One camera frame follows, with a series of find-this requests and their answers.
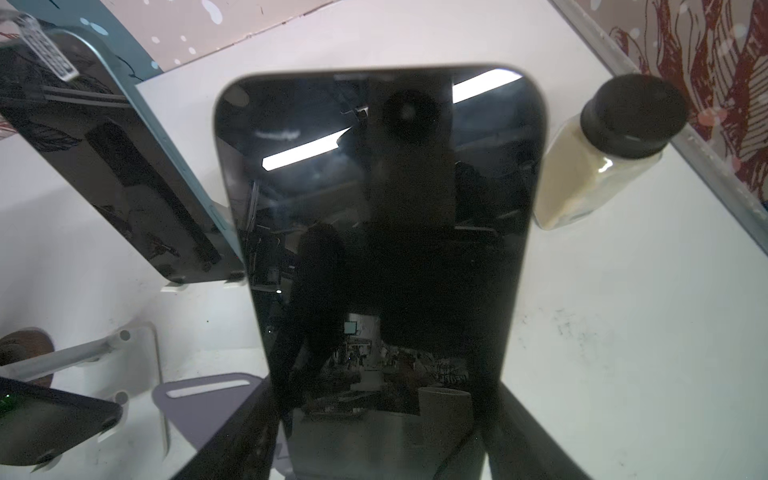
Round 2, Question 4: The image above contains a white phone stand centre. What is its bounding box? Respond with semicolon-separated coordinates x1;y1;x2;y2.
1;324;169;479

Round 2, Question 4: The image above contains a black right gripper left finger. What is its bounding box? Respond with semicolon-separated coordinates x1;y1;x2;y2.
170;377;283;480

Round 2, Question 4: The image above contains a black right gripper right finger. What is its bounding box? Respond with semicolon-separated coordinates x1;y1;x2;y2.
481;384;589;479

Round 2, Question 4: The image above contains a spice jar with black lid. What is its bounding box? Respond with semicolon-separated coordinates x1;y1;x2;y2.
533;74;688;230

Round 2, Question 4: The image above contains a purple round phone stand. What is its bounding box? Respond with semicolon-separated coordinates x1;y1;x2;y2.
151;372;289;480

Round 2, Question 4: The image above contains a black phone centre with sticker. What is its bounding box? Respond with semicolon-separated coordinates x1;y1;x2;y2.
1;378;123;466

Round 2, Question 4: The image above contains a round wooden phone stand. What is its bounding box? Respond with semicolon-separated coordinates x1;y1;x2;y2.
0;329;55;366

